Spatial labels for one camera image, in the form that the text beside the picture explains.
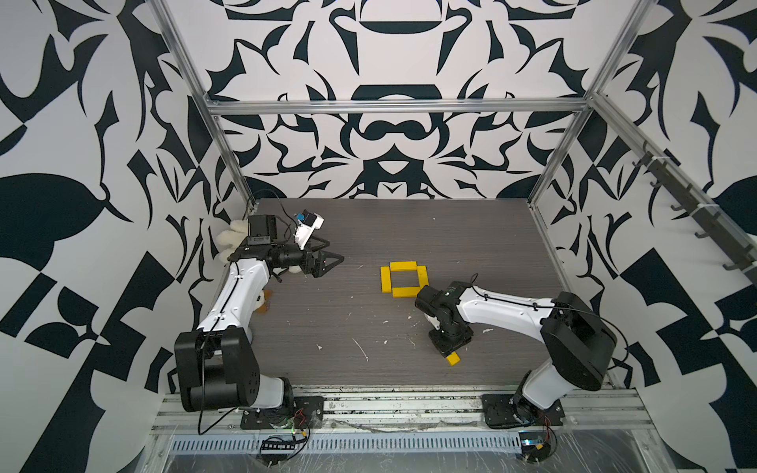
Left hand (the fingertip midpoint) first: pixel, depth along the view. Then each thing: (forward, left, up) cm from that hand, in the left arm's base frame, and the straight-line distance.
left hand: (330, 247), depth 81 cm
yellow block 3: (+2, -28, -20) cm, 34 cm away
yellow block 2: (+5, -21, -18) cm, 28 cm away
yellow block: (+2, -16, -20) cm, 26 cm away
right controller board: (-45, -49, -21) cm, 69 cm away
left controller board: (-43, +13, -23) cm, 51 cm away
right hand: (-21, -31, -20) cm, 42 cm away
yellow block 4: (-25, -33, -20) cm, 45 cm away
